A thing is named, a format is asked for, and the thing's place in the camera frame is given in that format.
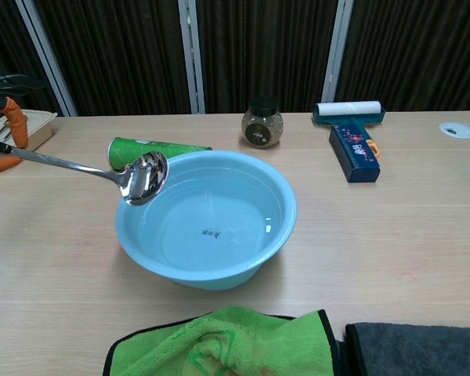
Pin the black orange left robot hand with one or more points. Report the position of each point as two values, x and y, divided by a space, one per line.
15 117

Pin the slotted metal ladle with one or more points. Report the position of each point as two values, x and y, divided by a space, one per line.
145 180

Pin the light blue plastic basin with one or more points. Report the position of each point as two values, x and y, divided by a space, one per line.
211 227

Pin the beige lunch box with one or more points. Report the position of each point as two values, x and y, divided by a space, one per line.
39 123

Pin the green chips can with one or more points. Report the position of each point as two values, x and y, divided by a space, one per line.
125 150

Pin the glass spice jar black lid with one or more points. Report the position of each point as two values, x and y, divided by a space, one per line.
262 127

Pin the green microfiber cloth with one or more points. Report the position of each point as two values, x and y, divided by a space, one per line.
227 344

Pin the dark blue lint roller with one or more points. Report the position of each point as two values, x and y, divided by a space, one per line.
356 147

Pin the dark grey towel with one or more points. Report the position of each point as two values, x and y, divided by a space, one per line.
415 348

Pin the grey metal window post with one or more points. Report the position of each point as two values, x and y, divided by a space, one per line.
192 55
47 55
338 51

